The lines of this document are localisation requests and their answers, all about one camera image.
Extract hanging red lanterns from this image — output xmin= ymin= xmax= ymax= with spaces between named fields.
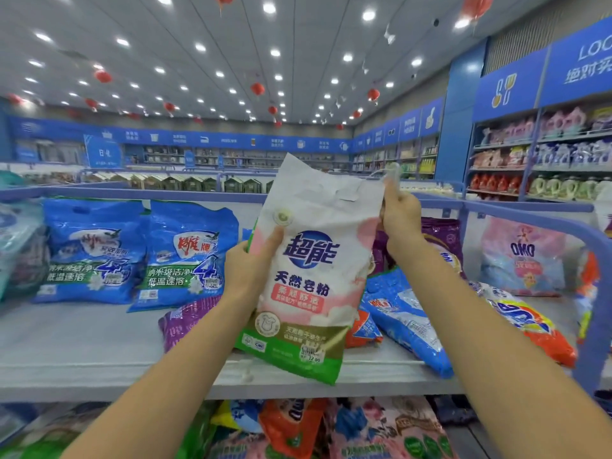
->
xmin=10 ymin=0 xmax=493 ymax=120

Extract person's left hand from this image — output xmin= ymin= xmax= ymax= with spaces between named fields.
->
xmin=224 ymin=224 xmax=286 ymax=308

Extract row of pale bottles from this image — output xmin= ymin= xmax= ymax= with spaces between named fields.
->
xmin=397 ymin=177 xmax=460 ymax=195

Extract white washing powder bags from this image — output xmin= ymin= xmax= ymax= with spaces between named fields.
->
xmin=593 ymin=181 xmax=612 ymax=235

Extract wall rack with pink goods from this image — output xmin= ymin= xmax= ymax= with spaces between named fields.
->
xmin=467 ymin=102 xmax=612 ymax=201

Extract purple detergent bag gold oval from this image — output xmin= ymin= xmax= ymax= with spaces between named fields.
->
xmin=370 ymin=229 xmax=393 ymax=278
xmin=421 ymin=217 xmax=466 ymax=275

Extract far wall racks with goods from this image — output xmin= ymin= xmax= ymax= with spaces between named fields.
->
xmin=86 ymin=129 xmax=446 ymax=178

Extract pile of pink detergent bags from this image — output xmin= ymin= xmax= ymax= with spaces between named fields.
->
xmin=205 ymin=397 xmax=458 ymax=459

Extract person's left forearm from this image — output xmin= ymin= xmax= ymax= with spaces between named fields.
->
xmin=62 ymin=291 xmax=264 ymax=459

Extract blue sign with utensil icons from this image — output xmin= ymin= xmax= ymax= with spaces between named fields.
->
xmin=473 ymin=47 xmax=551 ymax=125

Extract small orange detergent bag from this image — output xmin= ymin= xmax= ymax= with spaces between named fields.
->
xmin=478 ymin=284 xmax=581 ymax=369

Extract grey shelf with blue frame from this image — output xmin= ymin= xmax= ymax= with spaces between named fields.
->
xmin=0 ymin=184 xmax=612 ymax=459

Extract blue detergent bag green band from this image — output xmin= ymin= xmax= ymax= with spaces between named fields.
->
xmin=129 ymin=202 xmax=240 ymax=314
xmin=33 ymin=198 xmax=147 ymax=305

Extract person's right forearm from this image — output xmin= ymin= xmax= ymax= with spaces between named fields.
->
xmin=397 ymin=238 xmax=612 ymax=459

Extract person's right hand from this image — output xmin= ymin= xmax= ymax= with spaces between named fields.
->
xmin=381 ymin=177 xmax=428 ymax=270

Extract blue wall sign band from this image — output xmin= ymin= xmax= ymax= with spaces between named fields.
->
xmin=14 ymin=95 xmax=446 ymax=154

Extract blue sign white lettering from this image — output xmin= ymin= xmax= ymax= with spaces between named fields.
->
xmin=540 ymin=16 xmax=612 ymax=109

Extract small blue hanging sign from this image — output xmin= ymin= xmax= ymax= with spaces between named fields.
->
xmin=84 ymin=135 xmax=124 ymax=170

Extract pink detergent bag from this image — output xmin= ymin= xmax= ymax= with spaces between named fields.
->
xmin=480 ymin=217 xmax=567 ymax=298

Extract row of green boxes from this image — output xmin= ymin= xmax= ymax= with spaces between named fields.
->
xmin=91 ymin=171 xmax=273 ymax=195

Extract ceiling spotlights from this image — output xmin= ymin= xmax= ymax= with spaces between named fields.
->
xmin=29 ymin=0 xmax=474 ymax=101

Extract purple detergent bag white label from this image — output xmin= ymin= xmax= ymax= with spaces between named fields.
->
xmin=157 ymin=294 xmax=231 ymax=353

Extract white green detergent bag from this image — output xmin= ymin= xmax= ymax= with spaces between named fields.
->
xmin=234 ymin=152 xmax=386 ymax=386

